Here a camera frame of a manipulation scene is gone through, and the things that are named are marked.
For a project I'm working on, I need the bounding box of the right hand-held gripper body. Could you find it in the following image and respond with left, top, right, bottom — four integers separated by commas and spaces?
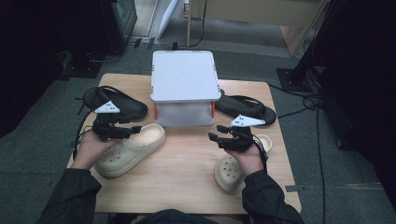
221, 114, 266, 153

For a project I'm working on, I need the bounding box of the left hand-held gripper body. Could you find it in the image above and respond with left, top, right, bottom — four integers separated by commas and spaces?
92, 100, 134, 142

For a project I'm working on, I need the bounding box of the black flip-flop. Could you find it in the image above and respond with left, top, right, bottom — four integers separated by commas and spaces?
82, 85, 149, 121
215, 90, 277, 127

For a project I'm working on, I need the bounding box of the beige clog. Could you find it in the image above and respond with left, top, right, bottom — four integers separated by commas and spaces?
93, 122, 166, 179
214, 133, 274, 193

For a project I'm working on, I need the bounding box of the white storage box orange frame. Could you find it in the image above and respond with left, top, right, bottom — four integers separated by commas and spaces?
149, 49, 222, 128

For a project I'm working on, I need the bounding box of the person's right hand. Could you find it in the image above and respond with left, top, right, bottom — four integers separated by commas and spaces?
225, 143, 265, 176

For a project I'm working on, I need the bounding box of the person's left hand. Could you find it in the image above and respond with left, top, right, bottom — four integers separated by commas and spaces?
70, 130, 121, 171

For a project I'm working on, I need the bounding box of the black floor plate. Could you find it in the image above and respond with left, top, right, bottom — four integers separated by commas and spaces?
60, 50, 104, 78

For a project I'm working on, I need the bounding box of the person's dark clothing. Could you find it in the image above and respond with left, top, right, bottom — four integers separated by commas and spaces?
136, 208, 219, 224

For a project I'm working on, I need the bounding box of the dark cabinet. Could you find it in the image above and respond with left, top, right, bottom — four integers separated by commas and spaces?
102, 0, 138, 54

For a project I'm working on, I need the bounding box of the white board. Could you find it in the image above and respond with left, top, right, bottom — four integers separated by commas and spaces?
157, 0, 180, 40

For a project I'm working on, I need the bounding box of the light wooden cabinet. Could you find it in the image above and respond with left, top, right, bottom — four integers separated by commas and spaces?
186, 0, 330, 57

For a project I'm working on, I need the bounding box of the left hand-held gripper cable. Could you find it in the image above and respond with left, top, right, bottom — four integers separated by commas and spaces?
72, 106, 101, 160

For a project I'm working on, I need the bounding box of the thin black floor cable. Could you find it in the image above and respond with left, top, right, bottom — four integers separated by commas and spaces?
267, 82, 321, 110
277, 104, 317, 119

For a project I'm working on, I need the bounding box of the long black floor cable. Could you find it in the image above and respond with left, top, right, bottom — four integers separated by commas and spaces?
316, 105, 327, 224

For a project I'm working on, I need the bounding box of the hanging black cable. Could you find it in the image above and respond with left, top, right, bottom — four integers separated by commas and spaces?
190, 0, 208, 49

